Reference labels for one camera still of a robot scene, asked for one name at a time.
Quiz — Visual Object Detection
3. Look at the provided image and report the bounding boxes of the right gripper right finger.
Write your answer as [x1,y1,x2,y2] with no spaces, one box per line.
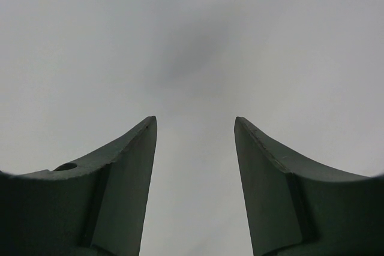
[234,117,383,255]

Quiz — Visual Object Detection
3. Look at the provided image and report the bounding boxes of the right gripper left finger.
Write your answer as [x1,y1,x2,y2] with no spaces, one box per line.
[1,116,157,255]

